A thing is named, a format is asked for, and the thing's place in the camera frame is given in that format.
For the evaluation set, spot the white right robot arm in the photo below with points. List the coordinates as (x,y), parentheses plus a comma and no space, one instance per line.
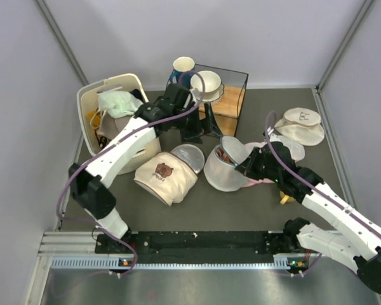
(357,245)

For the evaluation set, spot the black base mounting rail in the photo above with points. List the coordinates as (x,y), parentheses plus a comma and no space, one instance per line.
(210,247)

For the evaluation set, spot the beige trimmed cream mesh bag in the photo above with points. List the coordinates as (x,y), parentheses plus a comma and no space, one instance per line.
(302,125)

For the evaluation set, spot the cream plastic laundry basket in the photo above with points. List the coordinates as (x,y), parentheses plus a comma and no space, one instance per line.
(87,100)

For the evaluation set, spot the cream ceramic bowl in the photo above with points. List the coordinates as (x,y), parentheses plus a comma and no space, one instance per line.
(211,81)

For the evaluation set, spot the grey slotted cable duct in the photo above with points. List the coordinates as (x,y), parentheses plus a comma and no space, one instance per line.
(115,263)

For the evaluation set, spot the orange bra in bag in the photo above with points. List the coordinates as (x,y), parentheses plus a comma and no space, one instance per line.
(222,155)

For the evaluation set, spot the blue ceramic mug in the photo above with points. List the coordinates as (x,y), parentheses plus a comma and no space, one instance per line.
(182,71)

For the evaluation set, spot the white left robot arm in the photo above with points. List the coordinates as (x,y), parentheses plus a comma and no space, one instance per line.
(89,183)

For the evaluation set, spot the silver round insulated pad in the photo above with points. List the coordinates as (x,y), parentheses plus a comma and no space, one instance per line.
(190,154)

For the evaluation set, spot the yellow ceramic mug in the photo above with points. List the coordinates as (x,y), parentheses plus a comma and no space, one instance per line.
(285,198)

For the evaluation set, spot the black wire wooden shelf rack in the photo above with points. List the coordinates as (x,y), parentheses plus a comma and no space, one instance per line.
(227,110)

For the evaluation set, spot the blue zipper white mesh bag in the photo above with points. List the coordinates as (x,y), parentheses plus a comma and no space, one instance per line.
(221,175)

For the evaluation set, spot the pile of clothes in basket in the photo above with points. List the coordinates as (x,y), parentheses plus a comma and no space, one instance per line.
(112,106)

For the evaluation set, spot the pink trimmed mesh laundry bag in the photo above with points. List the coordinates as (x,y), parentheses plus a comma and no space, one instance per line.
(296,150)

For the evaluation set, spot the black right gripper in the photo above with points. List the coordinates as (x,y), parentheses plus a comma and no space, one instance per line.
(247,166)

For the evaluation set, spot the white scalloped plate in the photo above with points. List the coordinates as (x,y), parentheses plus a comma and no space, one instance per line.
(212,97)

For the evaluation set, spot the bear print cream bag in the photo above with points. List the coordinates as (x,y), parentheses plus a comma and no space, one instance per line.
(166,177)

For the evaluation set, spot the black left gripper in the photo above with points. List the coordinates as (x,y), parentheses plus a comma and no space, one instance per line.
(209,126)

